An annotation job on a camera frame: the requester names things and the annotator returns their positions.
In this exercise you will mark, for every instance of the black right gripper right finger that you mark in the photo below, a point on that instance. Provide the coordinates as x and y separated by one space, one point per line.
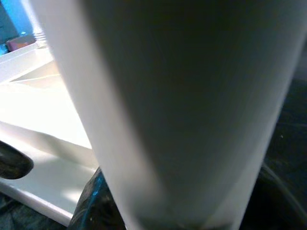
275 210

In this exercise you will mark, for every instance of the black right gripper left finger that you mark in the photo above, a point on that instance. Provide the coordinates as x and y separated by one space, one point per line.
98 206

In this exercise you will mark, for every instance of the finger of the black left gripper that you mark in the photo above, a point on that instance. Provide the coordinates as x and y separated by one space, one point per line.
14 165

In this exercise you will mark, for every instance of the black plastic cover sheet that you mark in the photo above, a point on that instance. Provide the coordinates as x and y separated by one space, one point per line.
287 119

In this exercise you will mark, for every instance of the white plastic table top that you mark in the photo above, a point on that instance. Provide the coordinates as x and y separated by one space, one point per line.
36 107

